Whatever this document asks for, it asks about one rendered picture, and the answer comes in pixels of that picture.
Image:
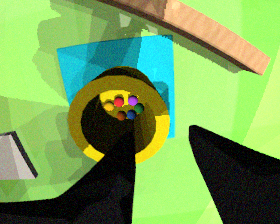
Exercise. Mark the peach flat bar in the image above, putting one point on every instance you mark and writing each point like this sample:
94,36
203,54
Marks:
190,23

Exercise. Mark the white flat slab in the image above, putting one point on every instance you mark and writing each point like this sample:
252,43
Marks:
14,162

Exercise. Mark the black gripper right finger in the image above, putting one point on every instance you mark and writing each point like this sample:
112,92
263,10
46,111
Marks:
244,184

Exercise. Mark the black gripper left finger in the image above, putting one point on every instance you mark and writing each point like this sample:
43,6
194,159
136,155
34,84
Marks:
103,196

